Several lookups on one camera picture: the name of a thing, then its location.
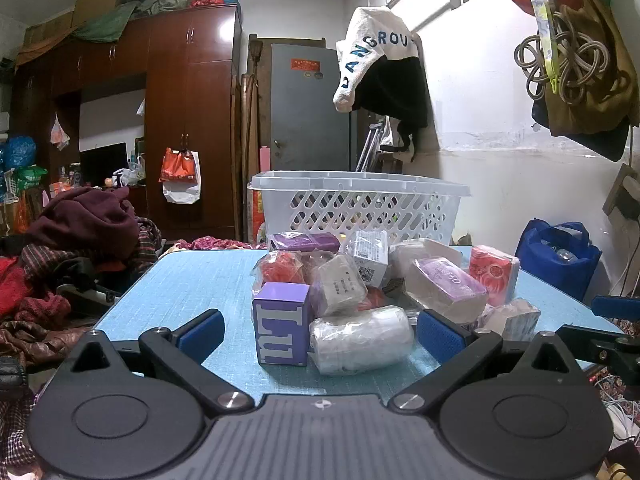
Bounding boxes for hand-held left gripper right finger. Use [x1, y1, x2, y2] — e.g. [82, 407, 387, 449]
[387, 309, 573, 413]

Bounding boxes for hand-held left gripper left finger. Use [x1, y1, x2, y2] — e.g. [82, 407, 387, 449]
[70, 309, 255, 415]

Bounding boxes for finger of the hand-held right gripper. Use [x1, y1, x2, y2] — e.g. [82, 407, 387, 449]
[555, 324, 640, 374]
[591, 296, 640, 319]

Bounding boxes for white plastic lattice basket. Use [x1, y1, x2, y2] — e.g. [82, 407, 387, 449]
[248, 170, 472, 247]

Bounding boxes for white box with purple label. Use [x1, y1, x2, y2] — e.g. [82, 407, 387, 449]
[406, 256, 489, 324]

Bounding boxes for small white wrapped packet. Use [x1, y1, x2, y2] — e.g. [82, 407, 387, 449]
[481, 298, 542, 342]

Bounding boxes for blue shopping bag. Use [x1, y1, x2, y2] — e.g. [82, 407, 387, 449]
[514, 218, 603, 304]

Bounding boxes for white roll in clear wrap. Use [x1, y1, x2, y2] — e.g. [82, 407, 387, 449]
[308, 305, 416, 376]

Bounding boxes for purple cardboard box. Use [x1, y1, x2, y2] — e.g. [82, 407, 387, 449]
[252, 282, 314, 367]

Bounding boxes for red patterned box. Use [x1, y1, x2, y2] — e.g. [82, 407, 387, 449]
[468, 244, 521, 307]

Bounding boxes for red patterned blanket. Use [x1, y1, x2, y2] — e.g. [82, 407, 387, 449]
[164, 235, 268, 257]

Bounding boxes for red item in clear wrap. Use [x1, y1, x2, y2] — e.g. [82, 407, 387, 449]
[251, 250, 307, 288]

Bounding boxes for white box with printed label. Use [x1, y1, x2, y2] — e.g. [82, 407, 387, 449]
[350, 230, 390, 287]

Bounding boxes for grey box in clear wrap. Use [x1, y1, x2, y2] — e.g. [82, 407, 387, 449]
[309, 254, 369, 317]

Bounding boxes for purple flat packet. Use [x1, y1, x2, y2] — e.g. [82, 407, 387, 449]
[269, 232, 342, 254]

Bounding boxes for pile of clothes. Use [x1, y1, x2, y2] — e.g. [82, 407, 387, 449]
[0, 217, 163, 368]

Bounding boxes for maroon garment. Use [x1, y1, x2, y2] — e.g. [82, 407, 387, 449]
[26, 186, 142, 261]

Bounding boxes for orange and white hanging bag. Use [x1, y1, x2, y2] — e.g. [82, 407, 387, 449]
[158, 147, 202, 205]

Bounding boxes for black monitor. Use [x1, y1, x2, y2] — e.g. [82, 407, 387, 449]
[79, 142, 130, 187]

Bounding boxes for olive hanging bag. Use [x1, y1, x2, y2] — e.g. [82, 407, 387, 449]
[531, 0, 635, 137]

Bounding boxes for metal crutches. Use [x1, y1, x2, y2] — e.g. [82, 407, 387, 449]
[354, 115, 397, 173]

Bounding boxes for wooden planks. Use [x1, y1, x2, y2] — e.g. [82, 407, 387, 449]
[231, 34, 274, 243]

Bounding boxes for brown wooden wardrobe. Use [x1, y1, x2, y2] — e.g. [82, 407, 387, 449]
[10, 5, 244, 242]

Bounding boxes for grey metal door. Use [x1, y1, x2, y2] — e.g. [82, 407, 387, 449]
[270, 43, 359, 172]

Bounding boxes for black hanging garment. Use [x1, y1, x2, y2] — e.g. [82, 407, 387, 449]
[357, 56, 432, 163]

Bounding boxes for pink and white plastic bag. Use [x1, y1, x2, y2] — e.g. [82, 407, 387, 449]
[49, 112, 71, 151]

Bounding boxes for blue plastic bag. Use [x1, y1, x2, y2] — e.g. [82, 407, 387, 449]
[0, 135, 38, 172]

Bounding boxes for white garment with blue letters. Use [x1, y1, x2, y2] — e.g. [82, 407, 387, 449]
[333, 6, 421, 114]

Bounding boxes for green cloth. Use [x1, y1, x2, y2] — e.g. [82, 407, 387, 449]
[74, 0, 202, 44]

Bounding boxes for white cables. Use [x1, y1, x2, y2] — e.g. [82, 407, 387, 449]
[599, 382, 640, 443]

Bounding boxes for coiled grey rope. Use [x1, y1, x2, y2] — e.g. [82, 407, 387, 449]
[514, 5, 612, 104]

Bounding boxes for yellow green strap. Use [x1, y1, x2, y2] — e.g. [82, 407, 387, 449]
[522, 0, 567, 94]

